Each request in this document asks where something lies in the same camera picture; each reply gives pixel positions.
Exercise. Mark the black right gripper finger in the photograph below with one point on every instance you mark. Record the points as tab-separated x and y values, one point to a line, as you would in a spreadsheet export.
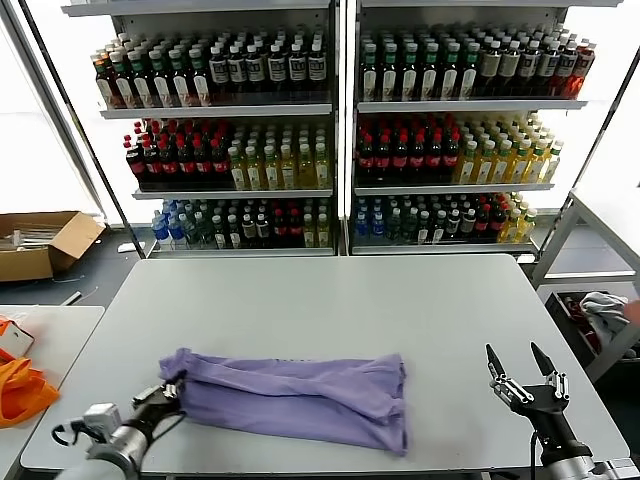
507	387
557	385

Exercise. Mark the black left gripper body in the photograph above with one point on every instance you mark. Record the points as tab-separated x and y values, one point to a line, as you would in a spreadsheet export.
157	410

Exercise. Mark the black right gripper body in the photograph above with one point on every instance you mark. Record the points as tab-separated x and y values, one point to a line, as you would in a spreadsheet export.
547	415

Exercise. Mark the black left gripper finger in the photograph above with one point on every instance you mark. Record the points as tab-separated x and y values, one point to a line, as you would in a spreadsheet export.
147	394
175	387

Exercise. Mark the purple t-shirt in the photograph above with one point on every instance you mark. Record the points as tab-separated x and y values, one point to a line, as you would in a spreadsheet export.
300	400

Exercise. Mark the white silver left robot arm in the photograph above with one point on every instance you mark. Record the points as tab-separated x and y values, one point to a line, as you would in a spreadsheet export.
125	445

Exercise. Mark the person hand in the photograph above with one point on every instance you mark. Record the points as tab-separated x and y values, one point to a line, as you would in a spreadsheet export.
634	311

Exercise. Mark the red garment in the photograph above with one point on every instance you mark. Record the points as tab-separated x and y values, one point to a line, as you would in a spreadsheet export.
592	340

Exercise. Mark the black plastic crate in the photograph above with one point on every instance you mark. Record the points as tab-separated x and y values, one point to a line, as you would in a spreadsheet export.
565	325

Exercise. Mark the white grey garment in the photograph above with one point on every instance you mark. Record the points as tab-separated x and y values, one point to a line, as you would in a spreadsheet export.
602	312

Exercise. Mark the white strip on floor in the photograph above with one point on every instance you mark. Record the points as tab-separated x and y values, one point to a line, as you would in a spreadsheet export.
74	297

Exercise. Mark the orange cloth bag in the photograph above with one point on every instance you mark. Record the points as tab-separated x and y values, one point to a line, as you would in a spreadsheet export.
20	395

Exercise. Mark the white and orange carton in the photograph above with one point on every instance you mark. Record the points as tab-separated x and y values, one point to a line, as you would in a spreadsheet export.
17	340

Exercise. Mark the blue label water bottle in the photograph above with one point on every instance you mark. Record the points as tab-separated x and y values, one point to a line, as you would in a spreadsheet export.
161	232
377	227
361	227
176	234

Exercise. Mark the green tinted water bottle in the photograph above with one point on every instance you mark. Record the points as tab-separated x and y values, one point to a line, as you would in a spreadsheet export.
192	234
395	227
410	227

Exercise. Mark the small dark bottle white cap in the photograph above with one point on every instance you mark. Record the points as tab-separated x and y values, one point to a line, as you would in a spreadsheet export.
234	234
439	227
424	229
219	234

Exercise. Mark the small yellow green bottle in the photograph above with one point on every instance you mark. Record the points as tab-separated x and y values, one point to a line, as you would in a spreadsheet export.
526	226
324	232
310	232
511	227

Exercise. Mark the small cola bottle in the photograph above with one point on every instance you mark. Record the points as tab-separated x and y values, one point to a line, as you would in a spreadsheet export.
295	230
497	222
482	224
280	230

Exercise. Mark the small dark bottle white label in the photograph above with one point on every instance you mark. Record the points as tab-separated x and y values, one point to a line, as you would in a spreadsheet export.
263	231
249	231
454	225
468	224

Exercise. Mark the open cardboard box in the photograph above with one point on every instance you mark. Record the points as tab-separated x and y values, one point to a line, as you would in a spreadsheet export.
30	262

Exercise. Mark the white packing material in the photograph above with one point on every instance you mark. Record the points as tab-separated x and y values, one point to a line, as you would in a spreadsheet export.
30	239

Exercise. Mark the yellow drink bottle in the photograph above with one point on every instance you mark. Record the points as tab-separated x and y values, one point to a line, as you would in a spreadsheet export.
322	170
238	172
468	167
305	170
288	172
501	167
485	167
518	167
254	172
535	167
272	172
550	167

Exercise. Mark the red cap cola bottle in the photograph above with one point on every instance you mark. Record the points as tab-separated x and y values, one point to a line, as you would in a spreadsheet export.
203	167
136	167
219	167
418	160
366	160
400	160
451	160
186	167
152	167
435	160
169	167
383	160

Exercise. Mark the grey metal shelf unit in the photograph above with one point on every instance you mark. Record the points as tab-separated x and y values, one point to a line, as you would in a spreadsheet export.
450	106
225	111

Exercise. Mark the green label tea bottle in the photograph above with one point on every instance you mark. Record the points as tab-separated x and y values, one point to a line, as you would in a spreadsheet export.
389	80
161	87
141	87
122	86
181	87
430	80
370	80
201	87
450	80
409	80
469	80

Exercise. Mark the orange red tea bottle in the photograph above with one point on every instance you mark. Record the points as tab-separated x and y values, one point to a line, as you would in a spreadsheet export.
104	85
580	77

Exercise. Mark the dark bottle black white label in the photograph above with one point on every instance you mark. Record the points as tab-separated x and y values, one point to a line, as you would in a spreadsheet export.
566	67
219	72
529	67
296	70
277	70
316	67
255	70
548	67
236	70

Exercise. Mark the dark bottle beige label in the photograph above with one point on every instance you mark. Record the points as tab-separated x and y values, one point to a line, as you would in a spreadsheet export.
491	67
510	67

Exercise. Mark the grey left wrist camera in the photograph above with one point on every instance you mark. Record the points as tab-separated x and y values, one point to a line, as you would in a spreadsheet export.
102	417

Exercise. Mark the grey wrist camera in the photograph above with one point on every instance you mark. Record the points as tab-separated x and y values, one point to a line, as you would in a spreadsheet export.
620	470
102	417

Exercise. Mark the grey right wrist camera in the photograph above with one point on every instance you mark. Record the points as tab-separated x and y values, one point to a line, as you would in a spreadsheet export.
620	470

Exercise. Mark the grey metal table frame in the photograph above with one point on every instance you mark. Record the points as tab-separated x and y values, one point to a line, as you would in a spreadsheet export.
555	245

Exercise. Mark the dark slanted frame pole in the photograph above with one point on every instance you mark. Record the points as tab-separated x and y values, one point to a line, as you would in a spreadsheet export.
601	132
120	220

